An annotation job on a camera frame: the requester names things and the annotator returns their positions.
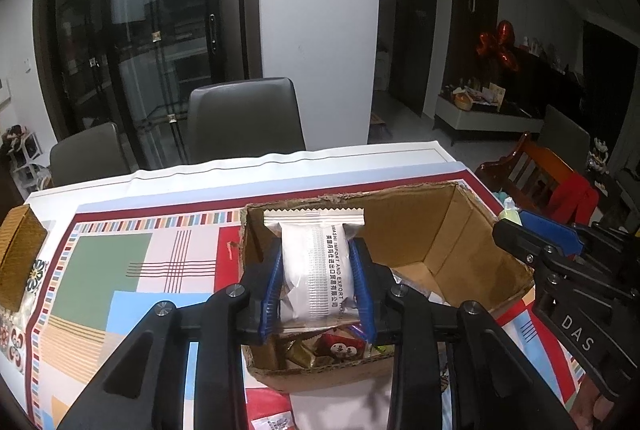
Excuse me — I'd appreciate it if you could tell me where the green wrapped candy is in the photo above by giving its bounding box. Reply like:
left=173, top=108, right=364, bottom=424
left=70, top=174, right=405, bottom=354
left=498, top=196, right=522, bottom=225

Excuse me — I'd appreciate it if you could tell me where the grey dining chair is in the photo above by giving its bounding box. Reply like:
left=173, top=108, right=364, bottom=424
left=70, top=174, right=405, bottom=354
left=50, top=121, right=130, bottom=187
left=186, top=77, right=306, bottom=164

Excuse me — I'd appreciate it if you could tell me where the person right hand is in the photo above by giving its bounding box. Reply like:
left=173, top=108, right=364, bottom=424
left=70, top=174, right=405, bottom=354
left=570, top=376, right=614, bottom=430

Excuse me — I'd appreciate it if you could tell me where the woven tissue box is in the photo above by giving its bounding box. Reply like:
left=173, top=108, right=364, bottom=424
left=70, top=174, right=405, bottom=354
left=0, top=204, right=47, bottom=312

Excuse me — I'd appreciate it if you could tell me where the red wooden chair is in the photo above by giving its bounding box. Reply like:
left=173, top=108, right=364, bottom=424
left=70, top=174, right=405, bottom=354
left=475, top=132, right=599, bottom=225

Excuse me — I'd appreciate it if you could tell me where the glass sliding door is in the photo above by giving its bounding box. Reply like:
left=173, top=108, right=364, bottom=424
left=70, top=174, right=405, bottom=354
left=34, top=0, right=262, bottom=169

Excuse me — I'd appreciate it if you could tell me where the brown cardboard box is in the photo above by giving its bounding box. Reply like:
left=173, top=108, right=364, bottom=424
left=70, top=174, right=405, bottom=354
left=240, top=179, right=536, bottom=394

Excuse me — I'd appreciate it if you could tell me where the gold foil snack packet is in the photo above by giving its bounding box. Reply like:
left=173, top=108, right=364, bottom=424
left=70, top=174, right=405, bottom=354
left=284, top=340, right=317, bottom=368

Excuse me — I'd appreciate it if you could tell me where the white pastry packet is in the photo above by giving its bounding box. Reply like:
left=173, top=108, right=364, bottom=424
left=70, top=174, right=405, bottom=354
left=264, top=208, right=364, bottom=334

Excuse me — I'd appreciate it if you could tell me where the white low cabinet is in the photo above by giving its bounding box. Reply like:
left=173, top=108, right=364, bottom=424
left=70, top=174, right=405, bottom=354
left=434, top=97, right=544, bottom=145

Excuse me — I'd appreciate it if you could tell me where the red snack packet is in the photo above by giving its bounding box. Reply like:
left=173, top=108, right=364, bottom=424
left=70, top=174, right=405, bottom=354
left=314, top=332, right=366, bottom=361

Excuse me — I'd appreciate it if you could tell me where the white yellow cracker packet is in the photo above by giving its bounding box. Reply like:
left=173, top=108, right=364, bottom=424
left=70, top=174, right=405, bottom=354
left=250, top=410, right=296, bottom=430

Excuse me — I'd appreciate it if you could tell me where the colourful patterned tablecloth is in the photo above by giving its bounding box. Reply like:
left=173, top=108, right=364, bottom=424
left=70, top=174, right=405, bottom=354
left=0, top=140, right=591, bottom=430

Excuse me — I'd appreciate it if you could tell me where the red foil balloon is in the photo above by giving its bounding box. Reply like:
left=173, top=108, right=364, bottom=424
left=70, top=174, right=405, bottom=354
left=476, top=20, right=520, bottom=72

